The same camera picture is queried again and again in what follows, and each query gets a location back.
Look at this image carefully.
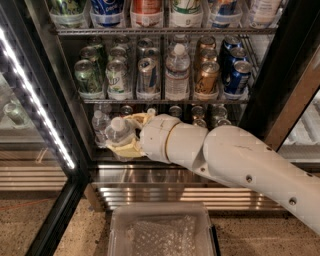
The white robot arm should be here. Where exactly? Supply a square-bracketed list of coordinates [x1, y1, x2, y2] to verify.
[106, 113, 320, 234]

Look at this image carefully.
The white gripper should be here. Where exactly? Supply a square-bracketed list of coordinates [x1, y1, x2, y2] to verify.
[110, 113, 181, 164]

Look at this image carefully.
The clear water bottle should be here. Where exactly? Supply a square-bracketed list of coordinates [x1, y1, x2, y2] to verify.
[92, 110, 111, 146]
[105, 117, 136, 149]

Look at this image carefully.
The rear blue Pepsi can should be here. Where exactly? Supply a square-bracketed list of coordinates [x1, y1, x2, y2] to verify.
[168, 105, 183, 119]

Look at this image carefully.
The middle shelf water bottle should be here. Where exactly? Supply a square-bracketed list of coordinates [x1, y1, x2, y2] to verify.
[165, 44, 191, 101]

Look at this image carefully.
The front silver blue can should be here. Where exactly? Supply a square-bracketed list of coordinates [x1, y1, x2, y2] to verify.
[137, 58, 159, 94]

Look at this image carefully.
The blue can shelf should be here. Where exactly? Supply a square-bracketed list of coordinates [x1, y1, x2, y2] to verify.
[222, 47, 248, 84]
[224, 60, 252, 95]

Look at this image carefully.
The rear gold soda can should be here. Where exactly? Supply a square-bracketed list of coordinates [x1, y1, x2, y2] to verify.
[191, 105, 205, 120]

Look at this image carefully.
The gold can shelf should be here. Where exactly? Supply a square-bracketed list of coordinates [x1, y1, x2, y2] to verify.
[195, 61, 220, 95]
[194, 48, 218, 70]

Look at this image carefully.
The front gold can middle shelf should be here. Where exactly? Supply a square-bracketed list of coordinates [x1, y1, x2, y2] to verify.
[195, 61, 220, 95]

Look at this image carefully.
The clear plastic bin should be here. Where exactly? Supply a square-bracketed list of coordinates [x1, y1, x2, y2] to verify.
[107, 202, 218, 256]

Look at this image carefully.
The rear red soda can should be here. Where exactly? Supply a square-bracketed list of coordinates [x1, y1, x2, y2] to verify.
[120, 105, 133, 116]

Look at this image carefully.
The white LED light strip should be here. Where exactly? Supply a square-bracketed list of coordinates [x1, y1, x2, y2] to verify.
[0, 28, 75, 169]

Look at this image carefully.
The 7up can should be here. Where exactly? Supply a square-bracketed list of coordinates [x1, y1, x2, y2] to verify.
[108, 46, 127, 64]
[106, 59, 129, 95]

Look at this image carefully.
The steel fridge base grille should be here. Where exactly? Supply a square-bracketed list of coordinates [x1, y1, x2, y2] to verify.
[84, 162, 282, 212]

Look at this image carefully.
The dark drink bottle white cap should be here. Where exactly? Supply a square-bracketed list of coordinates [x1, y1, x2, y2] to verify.
[147, 108, 157, 116]

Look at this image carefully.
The rear silver soda can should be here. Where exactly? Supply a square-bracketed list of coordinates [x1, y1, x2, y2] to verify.
[210, 105, 228, 127]

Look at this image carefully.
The upper wire shelf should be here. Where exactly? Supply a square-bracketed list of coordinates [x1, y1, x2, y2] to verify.
[49, 27, 277, 36]

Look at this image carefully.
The front green soda can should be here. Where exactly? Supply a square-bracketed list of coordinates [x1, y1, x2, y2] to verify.
[74, 59, 102, 94]

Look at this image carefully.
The silver soda can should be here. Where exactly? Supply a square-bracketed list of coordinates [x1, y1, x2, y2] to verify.
[210, 105, 228, 127]
[215, 119, 232, 127]

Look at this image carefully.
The glass fridge door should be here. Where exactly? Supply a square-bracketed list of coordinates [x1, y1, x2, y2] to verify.
[0, 0, 88, 256]

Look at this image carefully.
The front 7UP can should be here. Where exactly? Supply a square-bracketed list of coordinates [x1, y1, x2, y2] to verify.
[106, 59, 129, 95]

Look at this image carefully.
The middle wire shelf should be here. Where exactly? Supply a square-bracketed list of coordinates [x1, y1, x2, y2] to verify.
[82, 99, 249, 105]

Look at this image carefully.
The wire shelf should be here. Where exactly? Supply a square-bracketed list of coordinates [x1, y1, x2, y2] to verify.
[49, 27, 277, 36]
[82, 99, 249, 105]

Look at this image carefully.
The front blue can middle shelf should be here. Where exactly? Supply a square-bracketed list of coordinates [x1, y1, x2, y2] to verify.
[224, 60, 252, 95]

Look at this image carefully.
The bubble wrap sheet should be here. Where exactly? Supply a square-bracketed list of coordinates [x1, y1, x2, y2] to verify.
[127, 215, 196, 256]

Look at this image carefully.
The green soda can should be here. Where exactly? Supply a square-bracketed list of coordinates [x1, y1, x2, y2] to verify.
[74, 59, 102, 94]
[80, 46, 105, 81]

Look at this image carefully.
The front silver soda can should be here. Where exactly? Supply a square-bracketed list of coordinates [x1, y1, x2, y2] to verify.
[215, 119, 232, 127]

